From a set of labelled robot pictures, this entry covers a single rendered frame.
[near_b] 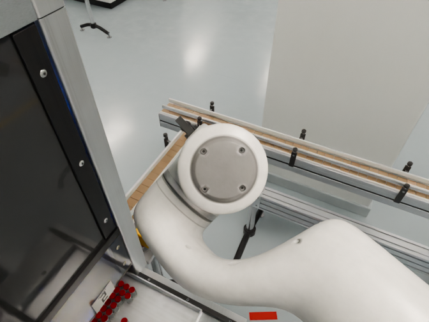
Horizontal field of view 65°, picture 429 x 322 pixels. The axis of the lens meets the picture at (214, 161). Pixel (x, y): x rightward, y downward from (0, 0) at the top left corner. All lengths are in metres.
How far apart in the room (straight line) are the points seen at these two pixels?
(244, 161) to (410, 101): 1.76
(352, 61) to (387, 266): 1.70
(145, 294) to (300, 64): 1.42
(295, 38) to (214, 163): 1.68
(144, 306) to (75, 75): 0.81
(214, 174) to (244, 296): 0.10
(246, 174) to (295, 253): 0.08
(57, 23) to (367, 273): 0.57
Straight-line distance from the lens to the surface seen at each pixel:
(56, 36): 0.65
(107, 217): 0.94
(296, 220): 1.92
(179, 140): 1.61
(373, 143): 2.20
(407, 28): 1.85
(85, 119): 0.74
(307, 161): 1.56
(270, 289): 0.28
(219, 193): 0.30
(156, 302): 1.24
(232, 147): 0.30
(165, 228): 0.34
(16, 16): 0.60
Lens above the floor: 2.03
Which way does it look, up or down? 47 degrees down
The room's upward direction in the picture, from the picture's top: straight up
